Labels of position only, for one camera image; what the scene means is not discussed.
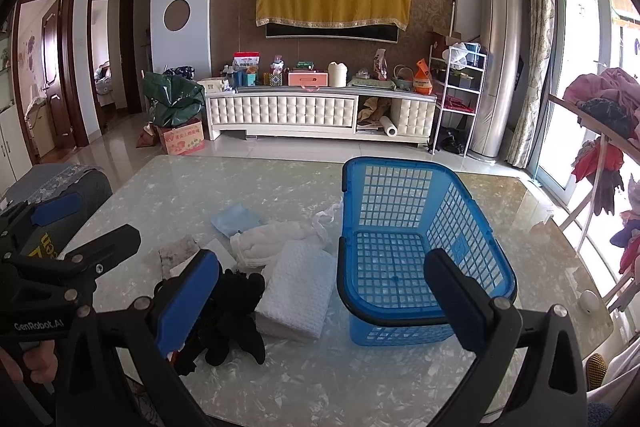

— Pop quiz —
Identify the grey speckled cloth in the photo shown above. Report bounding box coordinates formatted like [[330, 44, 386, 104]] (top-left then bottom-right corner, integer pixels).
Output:
[[157, 235, 200, 280]]

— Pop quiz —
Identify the white fluffy towel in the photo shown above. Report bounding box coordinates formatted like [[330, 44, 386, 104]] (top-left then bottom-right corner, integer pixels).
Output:
[[230, 221, 329, 269]]

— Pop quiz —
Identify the white waffle towel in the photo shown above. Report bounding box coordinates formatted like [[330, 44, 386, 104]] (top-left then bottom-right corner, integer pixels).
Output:
[[255, 241, 337, 341]]

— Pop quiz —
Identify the person's left hand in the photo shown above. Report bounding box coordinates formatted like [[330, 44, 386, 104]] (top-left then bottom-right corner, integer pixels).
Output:
[[0, 340, 58, 384]]

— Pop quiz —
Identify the white flat cloth pad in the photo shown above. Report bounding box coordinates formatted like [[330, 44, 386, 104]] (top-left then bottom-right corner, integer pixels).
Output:
[[204, 239, 236, 270]]

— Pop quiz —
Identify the light blue cloth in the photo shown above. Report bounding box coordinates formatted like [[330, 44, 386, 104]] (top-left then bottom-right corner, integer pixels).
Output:
[[210, 204, 262, 239]]

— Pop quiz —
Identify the blue plastic laundry basket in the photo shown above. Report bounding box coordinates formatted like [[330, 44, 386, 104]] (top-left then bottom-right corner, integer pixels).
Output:
[[336, 156, 518, 348]]

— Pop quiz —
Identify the pink printed cardboard box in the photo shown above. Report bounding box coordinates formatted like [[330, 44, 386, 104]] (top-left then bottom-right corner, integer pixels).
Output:
[[156, 119, 204, 156]]

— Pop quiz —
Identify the green plastic bag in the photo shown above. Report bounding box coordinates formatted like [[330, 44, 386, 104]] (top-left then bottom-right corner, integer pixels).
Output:
[[142, 72, 205, 128]]

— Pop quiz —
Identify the silver standing air conditioner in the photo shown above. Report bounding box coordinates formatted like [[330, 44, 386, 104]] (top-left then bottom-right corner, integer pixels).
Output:
[[470, 0, 523, 162]]

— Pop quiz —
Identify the white tufted television cabinet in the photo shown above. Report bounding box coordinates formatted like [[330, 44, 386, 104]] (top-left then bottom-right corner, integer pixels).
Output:
[[201, 78, 436, 146]]

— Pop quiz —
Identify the paper towel roll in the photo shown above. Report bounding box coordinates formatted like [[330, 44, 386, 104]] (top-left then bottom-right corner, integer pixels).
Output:
[[380, 116, 398, 138]]

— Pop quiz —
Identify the wooden clothes drying rack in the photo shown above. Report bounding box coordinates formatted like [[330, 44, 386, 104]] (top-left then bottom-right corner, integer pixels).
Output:
[[548, 94, 639, 313]]

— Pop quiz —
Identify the orange bag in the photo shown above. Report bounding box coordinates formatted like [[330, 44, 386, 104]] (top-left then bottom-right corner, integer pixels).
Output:
[[412, 58, 433, 95]]

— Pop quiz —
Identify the red white gift box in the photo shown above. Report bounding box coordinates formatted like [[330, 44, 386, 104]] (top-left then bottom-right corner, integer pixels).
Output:
[[232, 52, 260, 70]]

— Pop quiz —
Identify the white metal shelf rack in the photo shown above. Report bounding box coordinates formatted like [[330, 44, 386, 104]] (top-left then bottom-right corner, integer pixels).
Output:
[[428, 42, 487, 156]]

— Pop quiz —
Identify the pink drawer box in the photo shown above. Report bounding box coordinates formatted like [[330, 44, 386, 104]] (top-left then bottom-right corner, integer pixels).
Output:
[[288, 70, 329, 88]]

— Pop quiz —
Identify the pink clothes pile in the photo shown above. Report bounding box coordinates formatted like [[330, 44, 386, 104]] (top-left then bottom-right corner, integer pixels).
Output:
[[562, 67, 640, 115]]

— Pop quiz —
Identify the patterned beige curtain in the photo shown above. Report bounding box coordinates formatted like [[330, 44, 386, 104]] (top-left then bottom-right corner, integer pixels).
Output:
[[506, 0, 555, 168]]

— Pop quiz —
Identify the black wall television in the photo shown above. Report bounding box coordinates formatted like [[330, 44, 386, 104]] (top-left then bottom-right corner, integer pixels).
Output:
[[265, 23, 400, 43]]

